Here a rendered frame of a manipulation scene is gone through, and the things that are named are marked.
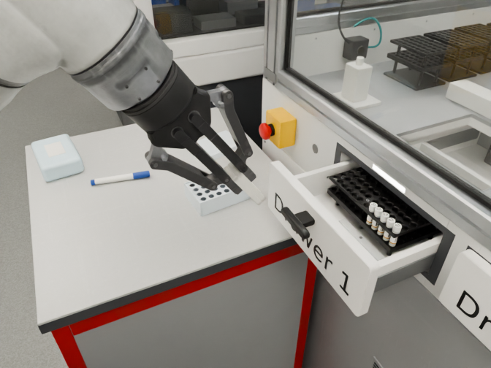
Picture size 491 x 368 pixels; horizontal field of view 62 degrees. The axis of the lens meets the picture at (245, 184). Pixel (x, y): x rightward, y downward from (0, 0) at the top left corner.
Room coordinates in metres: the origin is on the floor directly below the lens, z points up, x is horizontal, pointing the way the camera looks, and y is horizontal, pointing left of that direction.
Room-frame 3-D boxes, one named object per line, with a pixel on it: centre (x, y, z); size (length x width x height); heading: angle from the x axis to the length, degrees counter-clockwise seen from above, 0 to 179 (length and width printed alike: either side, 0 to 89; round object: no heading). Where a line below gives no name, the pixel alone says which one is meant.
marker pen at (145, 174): (0.80, 0.30, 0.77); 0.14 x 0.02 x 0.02; 106
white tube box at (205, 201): (0.73, 0.06, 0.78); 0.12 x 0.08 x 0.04; 121
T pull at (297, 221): (0.49, -0.09, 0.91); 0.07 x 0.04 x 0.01; 25
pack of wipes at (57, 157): (0.87, 0.48, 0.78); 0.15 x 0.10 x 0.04; 32
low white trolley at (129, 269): (0.80, 0.21, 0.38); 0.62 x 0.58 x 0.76; 25
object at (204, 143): (0.95, 0.08, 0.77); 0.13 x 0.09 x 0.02; 128
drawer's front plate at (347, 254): (0.50, -0.11, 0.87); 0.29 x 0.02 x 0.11; 25
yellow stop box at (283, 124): (0.85, -0.08, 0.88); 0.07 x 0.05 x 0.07; 25
